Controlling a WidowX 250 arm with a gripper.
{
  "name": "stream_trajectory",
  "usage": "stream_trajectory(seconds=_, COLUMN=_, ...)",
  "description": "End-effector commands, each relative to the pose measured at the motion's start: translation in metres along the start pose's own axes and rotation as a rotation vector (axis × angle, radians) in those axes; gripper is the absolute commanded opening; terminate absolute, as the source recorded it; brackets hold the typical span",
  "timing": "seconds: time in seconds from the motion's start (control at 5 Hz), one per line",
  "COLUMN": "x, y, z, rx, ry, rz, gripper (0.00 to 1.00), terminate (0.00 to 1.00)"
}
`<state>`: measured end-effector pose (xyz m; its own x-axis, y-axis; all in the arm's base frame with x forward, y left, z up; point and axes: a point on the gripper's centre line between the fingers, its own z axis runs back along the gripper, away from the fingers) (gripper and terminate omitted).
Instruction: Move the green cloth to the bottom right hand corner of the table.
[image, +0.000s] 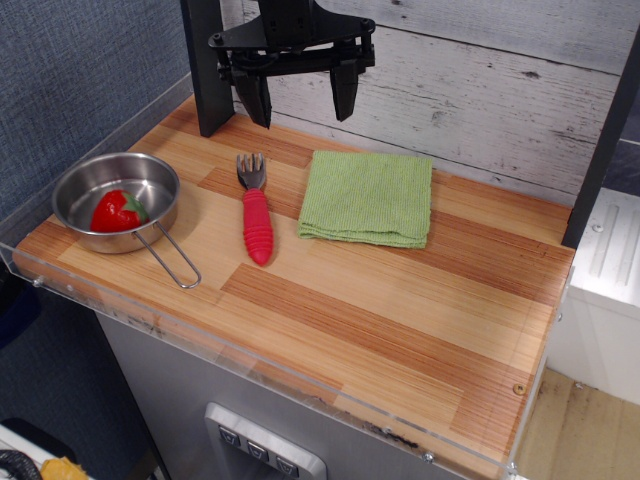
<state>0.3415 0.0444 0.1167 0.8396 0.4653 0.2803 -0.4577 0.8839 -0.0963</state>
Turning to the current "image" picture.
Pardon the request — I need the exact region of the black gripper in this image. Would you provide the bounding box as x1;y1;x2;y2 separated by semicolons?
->
208;1;375;129

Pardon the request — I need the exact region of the green cloth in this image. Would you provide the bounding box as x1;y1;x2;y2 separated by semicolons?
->
297;151;432;249

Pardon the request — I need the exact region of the red toy strawberry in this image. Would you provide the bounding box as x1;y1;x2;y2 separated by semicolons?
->
90;189;150;233

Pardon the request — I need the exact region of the clear acrylic table guard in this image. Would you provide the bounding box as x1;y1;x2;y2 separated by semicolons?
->
14;100;573;479

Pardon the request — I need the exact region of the grey cabinet with dispenser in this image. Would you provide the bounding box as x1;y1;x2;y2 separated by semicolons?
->
98;314;507;479

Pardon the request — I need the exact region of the white box on right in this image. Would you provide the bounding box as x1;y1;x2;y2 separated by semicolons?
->
547;188;639;404

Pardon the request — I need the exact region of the yellow object bottom left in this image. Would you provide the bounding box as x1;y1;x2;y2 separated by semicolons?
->
40;457;89;480

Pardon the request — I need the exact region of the dark left frame post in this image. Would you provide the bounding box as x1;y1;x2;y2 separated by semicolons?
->
180;0;235;137

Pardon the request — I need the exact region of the dark frame post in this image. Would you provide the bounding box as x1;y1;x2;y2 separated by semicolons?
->
560;0;640;250
180;0;235;137

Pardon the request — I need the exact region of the red handled fork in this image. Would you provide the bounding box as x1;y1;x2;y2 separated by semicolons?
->
236;153;274;266

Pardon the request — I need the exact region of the steel pan with handle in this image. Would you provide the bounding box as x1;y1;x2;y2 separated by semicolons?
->
52;152;202;289

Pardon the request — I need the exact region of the dark right frame post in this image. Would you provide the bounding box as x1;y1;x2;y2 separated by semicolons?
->
560;0;640;250

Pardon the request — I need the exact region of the black braided cable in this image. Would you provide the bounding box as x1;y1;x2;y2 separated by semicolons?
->
0;448;44;480

